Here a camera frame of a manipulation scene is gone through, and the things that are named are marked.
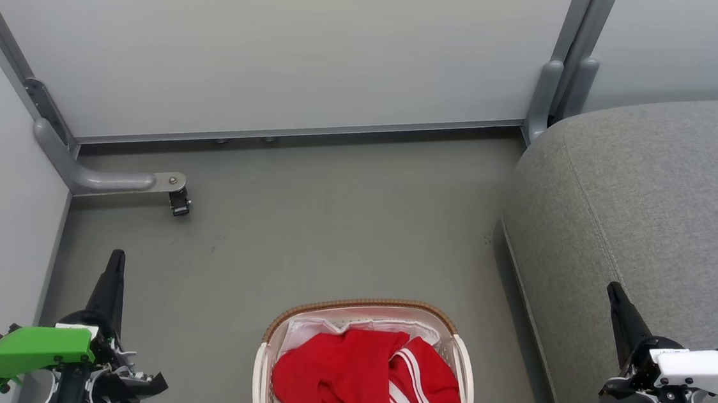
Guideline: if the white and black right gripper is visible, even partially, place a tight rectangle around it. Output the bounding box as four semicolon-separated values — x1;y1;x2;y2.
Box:
598;281;718;403

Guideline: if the grey fabric sofa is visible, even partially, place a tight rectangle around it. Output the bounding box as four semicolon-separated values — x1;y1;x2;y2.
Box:
485;78;718;403

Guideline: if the grey partition post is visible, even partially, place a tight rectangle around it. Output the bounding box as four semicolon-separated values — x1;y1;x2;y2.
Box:
549;0;620;75

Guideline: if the grey upright partition foot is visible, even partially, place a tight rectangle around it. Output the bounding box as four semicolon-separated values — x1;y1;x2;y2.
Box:
523;57;566;148
561;54;602;123

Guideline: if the white laundry basket, brown rim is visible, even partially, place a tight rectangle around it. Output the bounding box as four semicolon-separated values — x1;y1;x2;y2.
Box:
250;289;483;403

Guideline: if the red garment with white stripes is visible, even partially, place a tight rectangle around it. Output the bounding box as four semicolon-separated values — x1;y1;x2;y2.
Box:
270;322;476;403

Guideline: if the small black caster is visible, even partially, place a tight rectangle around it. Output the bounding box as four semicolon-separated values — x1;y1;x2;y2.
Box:
167;188;193;218

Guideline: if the grey partition foot bracket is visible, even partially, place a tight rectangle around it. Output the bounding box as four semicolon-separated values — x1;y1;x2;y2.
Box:
28;117;191;205

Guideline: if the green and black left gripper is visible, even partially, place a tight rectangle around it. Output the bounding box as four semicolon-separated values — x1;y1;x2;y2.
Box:
0;240;180;403

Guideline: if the grey partition bottom rail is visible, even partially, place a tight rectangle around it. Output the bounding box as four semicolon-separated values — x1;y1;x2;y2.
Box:
74;85;526;179

